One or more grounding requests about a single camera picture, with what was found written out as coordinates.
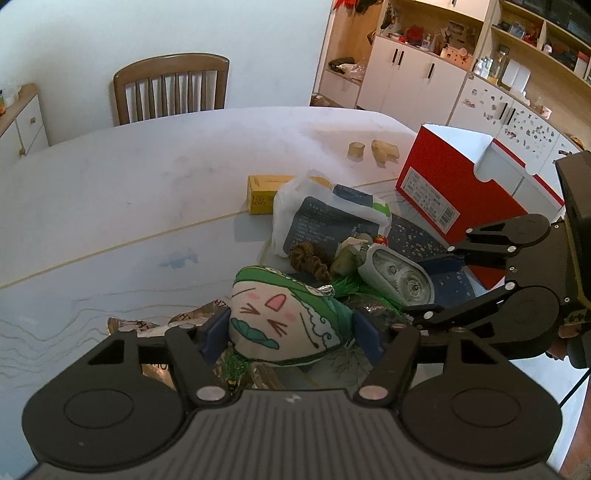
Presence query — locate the green tassel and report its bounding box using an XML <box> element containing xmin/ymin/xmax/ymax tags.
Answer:
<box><xmin>330</xmin><ymin>272</ymin><xmax>416</xmax><ymax>315</ymax></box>

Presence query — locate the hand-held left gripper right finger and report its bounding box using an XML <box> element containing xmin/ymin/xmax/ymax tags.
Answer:
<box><xmin>352</xmin><ymin>310</ymin><xmax>509</xmax><ymax>408</ymax></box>

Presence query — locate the wood-topped white sideboard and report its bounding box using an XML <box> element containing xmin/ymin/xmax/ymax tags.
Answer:
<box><xmin>0</xmin><ymin>83</ymin><xmax>51</xmax><ymax>161</ymax></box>

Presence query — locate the white plastic bag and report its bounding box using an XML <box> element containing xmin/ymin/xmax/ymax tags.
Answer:
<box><xmin>271</xmin><ymin>170</ymin><xmax>393</xmax><ymax>258</ymax></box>

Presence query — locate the dark grey-blue packet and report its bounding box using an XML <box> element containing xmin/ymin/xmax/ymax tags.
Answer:
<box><xmin>283</xmin><ymin>185</ymin><xmax>389</xmax><ymax>254</ymax></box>

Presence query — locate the wooden slat-back chair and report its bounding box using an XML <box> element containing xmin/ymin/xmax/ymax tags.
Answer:
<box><xmin>113</xmin><ymin>53</ymin><xmax>230</xmax><ymax>126</ymax></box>

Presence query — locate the glass jar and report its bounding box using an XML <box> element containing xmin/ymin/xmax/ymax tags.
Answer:
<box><xmin>489</xmin><ymin>44</ymin><xmax>511</xmax><ymax>84</ymax></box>

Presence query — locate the crumpled beige wrapper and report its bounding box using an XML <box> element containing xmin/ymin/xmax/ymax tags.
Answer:
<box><xmin>330</xmin><ymin>234</ymin><xmax>376</xmax><ymax>276</ymax></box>

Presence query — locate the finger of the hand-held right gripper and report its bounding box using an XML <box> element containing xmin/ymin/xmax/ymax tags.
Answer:
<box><xmin>406</xmin><ymin>282</ymin><xmax>573</xmax><ymax>360</ymax></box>
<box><xmin>447</xmin><ymin>213</ymin><xmax>553</xmax><ymax>273</ymax></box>

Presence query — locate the black cable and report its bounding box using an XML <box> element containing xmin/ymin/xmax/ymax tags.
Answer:
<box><xmin>558</xmin><ymin>367</ymin><xmax>591</xmax><ymax>409</ymax></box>

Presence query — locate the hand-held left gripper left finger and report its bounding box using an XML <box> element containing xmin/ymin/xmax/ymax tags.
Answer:
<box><xmin>60</xmin><ymin>308</ymin><xmax>236</xmax><ymax>408</ymax></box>

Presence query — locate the silver foil packet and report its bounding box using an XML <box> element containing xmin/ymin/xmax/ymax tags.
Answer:
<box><xmin>107</xmin><ymin>298</ymin><xmax>375</xmax><ymax>394</ymax></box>

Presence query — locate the pale yellow soft toy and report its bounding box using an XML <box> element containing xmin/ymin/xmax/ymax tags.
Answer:
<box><xmin>370</xmin><ymin>139</ymin><xmax>400</xmax><ymax>163</ymax></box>

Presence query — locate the white cabinet with stickers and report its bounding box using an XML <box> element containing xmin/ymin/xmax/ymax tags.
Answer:
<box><xmin>445</xmin><ymin>76</ymin><xmax>583</xmax><ymax>160</ymax></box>

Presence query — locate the yellow cardboard box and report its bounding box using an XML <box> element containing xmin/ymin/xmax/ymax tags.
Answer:
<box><xmin>247</xmin><ymin>174</ymin><xmax>333</xmax><ymax>216</ymax></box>

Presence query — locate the person's right hand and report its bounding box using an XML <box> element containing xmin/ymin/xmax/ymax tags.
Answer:
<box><xmin>547</xmin><ymin>323</ymin><xmax>574</xmax><ymax>361</ymax></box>

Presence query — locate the white two-door cabinet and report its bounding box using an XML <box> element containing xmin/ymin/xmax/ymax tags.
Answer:
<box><xmin>357</xmin><ymin>34</ymin><xmax>468</xmax><ymax>125</ymax></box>

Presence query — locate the red and white shoe box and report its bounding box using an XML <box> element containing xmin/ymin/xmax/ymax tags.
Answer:
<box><xmin>394</xmin><ymin>124</ymin><xmax>568</xmax><ymax>288</ymax></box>

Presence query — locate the green cat face plush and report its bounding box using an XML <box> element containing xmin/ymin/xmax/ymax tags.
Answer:
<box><xmin>228</xmin><ymin>265</ymin><xmax>355</xmax><ymax>368</ymax></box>

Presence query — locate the open wooden shelving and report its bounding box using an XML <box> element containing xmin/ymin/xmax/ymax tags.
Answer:
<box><xmin>471</xmin><ymin>0</ymin><xmax>591</xmax><ymax>118</ymax></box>

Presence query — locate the white shoe bench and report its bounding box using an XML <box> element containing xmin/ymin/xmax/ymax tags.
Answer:
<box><xmin>318</xmin><ymin>65</ymin><xmax>366</xmax><ymax>110</ymax></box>

